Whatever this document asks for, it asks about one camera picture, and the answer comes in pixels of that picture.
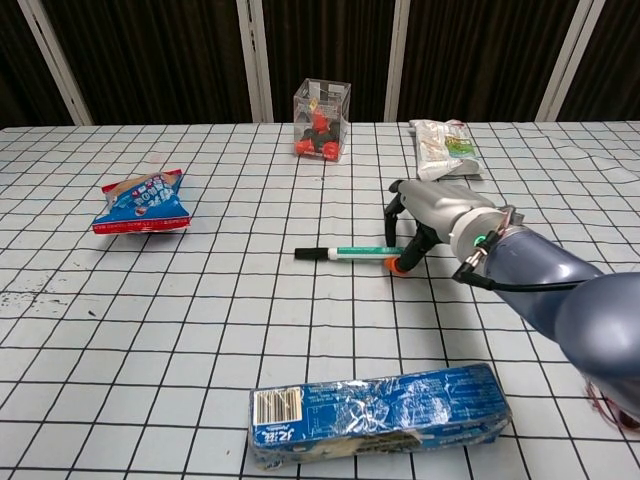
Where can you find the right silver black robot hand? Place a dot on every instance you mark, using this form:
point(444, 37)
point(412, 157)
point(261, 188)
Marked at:
point(440, 205)

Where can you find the white green marker body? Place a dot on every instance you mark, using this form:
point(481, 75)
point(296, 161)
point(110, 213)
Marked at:
point(360, 253)

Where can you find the black pen cap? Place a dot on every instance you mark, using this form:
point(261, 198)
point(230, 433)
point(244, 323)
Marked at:
point(311, 253)

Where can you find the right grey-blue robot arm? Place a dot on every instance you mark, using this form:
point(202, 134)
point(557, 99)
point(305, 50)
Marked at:
point(575, 295)

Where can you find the white snack packet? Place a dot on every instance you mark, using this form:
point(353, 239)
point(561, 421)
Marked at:
point(445, 150)

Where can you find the clear box with red toy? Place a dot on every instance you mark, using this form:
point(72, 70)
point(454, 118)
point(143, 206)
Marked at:
point(321, 125)

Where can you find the blue wrapped rectangular pack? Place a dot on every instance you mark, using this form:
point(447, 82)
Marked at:
point(380, 415)

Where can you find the white black checkered tablecloth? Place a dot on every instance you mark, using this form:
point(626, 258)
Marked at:
point(200, 310)

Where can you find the blue red snack bag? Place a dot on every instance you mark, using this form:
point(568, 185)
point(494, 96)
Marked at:
point(142, 205)

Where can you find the white frame post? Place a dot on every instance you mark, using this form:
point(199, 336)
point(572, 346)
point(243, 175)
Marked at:
point(405, 60)
point(255, 60)
point(55, 60)
point(567, 60)

